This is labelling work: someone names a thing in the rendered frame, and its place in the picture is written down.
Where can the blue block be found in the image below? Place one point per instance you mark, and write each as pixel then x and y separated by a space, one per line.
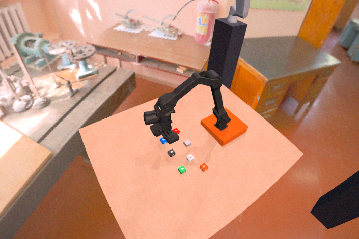
pixel 163 141

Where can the green block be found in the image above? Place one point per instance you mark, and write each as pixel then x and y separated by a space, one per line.
pixel 182 169

